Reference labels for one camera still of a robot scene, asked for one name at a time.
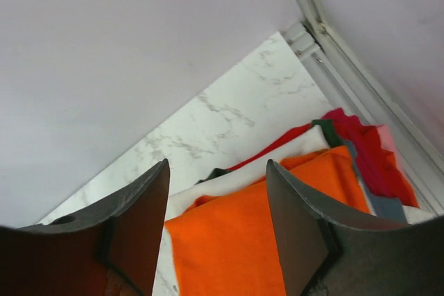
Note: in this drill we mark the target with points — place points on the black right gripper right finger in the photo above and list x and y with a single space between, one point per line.
328 248

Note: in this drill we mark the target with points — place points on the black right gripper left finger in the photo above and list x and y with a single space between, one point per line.
108 248

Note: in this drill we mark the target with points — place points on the orange t shirt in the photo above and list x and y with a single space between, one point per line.
226 245

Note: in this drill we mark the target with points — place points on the white folded t shirt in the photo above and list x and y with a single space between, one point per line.
165 278

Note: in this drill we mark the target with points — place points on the red folded t shirt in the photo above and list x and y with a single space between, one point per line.
378 166

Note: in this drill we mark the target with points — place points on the pink folded t shirt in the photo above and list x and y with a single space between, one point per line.
383 131

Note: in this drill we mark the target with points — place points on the right aluminium side rail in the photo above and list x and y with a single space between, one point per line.
360 94

